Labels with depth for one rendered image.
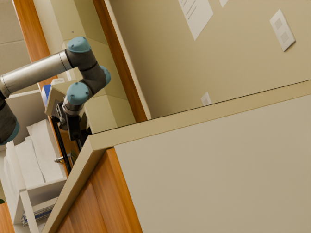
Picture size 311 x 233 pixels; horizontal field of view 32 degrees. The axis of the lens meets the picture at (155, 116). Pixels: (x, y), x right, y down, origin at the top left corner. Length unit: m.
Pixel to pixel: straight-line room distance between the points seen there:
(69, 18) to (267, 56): 1.09
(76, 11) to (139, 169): 1.49
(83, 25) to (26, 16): 0.50
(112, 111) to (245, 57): 0.73
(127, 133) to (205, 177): 0.21
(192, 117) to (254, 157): 0.18
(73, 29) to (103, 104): 0.39
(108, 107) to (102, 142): 1.19
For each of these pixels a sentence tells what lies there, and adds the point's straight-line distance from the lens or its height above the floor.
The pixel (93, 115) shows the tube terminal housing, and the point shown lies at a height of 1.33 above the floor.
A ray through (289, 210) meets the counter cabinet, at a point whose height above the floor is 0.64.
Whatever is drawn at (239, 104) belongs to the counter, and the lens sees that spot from 1.37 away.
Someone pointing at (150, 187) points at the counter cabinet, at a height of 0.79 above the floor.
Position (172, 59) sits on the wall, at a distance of 2.47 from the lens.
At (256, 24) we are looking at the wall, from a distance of 1.85.
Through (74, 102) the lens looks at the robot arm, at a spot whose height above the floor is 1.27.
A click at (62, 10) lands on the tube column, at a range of 2.60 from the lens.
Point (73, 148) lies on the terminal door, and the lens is 2.53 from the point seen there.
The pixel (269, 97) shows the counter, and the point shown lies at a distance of 1.42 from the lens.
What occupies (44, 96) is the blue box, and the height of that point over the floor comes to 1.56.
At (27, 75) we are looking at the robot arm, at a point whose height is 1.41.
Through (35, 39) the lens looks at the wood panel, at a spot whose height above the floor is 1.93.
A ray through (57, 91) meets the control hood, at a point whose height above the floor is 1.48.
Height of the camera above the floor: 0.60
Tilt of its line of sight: 16 degrees up
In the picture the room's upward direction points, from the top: 20 degrees counter-clockwise
